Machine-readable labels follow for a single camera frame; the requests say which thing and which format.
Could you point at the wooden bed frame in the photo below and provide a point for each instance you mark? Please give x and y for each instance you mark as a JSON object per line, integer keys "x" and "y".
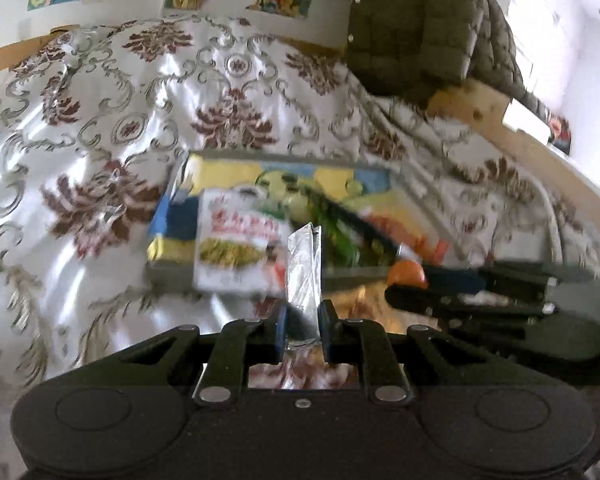
{"x": 525, "y": 152}

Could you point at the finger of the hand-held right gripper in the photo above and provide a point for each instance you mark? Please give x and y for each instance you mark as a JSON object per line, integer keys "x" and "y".
{"x": 510, "y": 277}
{"x": 460, "y": 309}

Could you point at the white shelf board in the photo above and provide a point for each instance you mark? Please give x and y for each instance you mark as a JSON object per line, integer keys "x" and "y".
{"x": 525, "y": 121}

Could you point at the floral satin bedspread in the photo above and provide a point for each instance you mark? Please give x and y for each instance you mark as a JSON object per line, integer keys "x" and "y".
{"x": 105, "y": 135}

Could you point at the small foil snack packet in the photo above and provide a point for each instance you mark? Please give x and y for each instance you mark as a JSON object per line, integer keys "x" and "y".
{"x": 305, "y": 265}

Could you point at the small blue packet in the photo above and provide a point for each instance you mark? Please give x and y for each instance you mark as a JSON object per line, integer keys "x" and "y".
{"x": 180, "y": 220}

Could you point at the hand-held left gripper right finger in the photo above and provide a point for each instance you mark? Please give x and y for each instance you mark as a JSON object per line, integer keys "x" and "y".
{"x": 324, "y": 335}

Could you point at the olive quilted jacket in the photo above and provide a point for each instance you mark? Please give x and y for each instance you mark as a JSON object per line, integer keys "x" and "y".
{"x": 420, "y": 15}

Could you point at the white snack packet green beans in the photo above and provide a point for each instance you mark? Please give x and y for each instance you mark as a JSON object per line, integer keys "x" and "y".
{"x": 230, "y": 240}

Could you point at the colourful printed box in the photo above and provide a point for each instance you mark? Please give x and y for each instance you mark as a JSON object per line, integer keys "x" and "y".
{"x": 561, "y": 132}

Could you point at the grey tray with cartoon print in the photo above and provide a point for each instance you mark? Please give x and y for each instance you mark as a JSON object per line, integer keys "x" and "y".
{"x": 220, "y": 172}

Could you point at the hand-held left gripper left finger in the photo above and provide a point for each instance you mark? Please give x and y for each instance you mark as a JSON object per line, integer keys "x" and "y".
{"x": 280, "y": 335}

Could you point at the orange snack packet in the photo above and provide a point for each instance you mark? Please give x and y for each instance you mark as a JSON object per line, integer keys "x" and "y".
{"x": 407, "y": 272}

